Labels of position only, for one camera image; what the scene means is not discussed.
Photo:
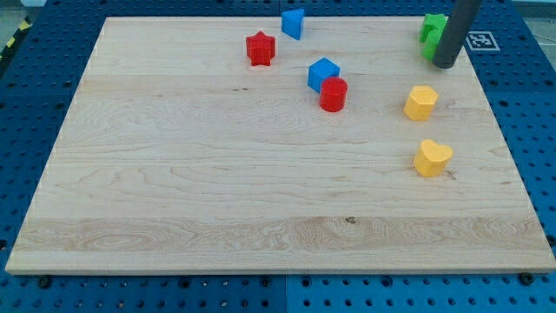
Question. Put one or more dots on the red star block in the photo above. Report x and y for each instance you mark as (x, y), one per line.
(260, 49)

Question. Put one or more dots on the green cylinder block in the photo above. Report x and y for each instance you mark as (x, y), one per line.
(431, 44)

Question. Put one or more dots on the white fiducial marker tag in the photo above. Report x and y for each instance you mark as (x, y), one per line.
(480, 40)

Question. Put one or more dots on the wooden board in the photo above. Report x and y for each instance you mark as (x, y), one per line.
(177, 156)

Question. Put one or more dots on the yellow heart block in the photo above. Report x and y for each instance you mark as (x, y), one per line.
(432, 158)

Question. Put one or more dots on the green star block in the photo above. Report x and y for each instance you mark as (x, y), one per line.
(432, 22)

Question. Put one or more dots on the blue cube block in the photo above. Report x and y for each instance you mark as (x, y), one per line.
(319, 71)

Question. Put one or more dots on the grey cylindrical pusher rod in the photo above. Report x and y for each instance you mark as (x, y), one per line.
(453, 36)

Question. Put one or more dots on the yellow hexagon block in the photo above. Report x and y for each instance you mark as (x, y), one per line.
(420, 102)

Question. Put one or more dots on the red cylinder block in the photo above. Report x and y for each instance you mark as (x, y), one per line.
(333, 94)

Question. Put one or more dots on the blue triangle block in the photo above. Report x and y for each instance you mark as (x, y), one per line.
(292, 23)

